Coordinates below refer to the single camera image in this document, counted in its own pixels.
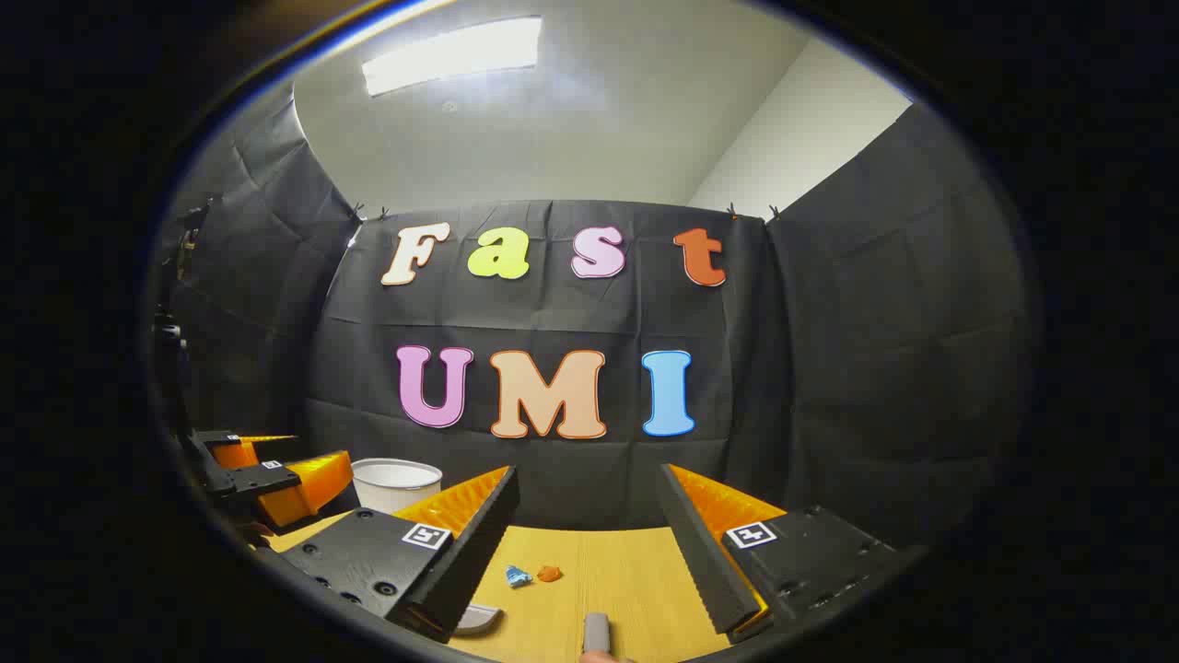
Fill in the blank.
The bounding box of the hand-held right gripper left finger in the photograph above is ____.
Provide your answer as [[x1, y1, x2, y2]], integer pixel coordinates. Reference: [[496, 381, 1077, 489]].
[[279, 465, 521, 644]]

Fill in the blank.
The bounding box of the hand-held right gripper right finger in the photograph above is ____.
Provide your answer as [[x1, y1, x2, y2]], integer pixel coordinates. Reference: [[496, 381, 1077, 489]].
[[656, 462, 897, 645]]

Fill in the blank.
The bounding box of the grey plastic dustpan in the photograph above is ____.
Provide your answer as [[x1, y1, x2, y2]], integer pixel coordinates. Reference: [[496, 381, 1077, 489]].
[[454, 603, 505, 637]]

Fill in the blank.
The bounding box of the white ribbed garbage bin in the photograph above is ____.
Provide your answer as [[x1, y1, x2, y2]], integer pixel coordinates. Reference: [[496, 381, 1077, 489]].
[[351, 458, 444, 515]]

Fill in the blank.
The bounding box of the wooden desktop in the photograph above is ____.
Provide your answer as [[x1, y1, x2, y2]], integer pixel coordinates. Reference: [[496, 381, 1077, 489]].
[[263, 511, 738, 662]]

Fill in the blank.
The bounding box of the black backdrop cloth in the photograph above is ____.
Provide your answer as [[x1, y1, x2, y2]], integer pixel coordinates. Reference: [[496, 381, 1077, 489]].
[[152, 78, 1042, 553]]

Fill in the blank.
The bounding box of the ceiling light panel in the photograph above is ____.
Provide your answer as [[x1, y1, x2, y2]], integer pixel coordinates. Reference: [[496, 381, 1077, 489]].
[[361, 16, 544, 99]]

